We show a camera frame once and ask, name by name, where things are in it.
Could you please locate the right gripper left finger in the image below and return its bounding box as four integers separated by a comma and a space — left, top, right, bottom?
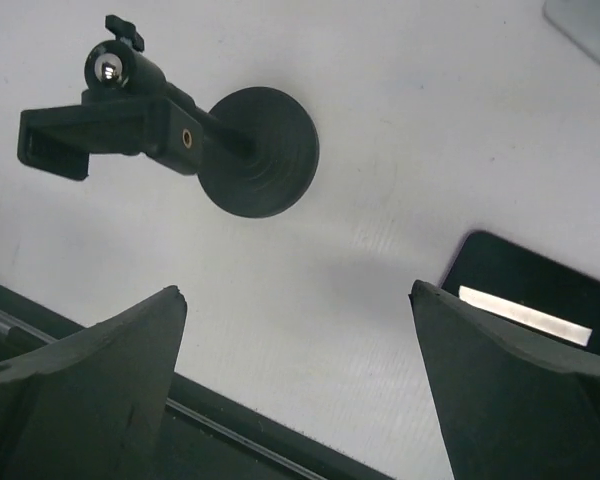
0, 286, 186, 479

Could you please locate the black round-base phone stand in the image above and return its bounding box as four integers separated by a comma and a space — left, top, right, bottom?
17, 15, 320, 219

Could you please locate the silver folding phone stand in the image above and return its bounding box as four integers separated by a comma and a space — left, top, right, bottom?
543, 0, 600, 65

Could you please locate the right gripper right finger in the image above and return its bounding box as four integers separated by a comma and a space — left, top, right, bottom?
410, 280, 600, 479

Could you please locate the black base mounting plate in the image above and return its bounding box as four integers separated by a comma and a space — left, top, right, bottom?
0, 272, 396, 480

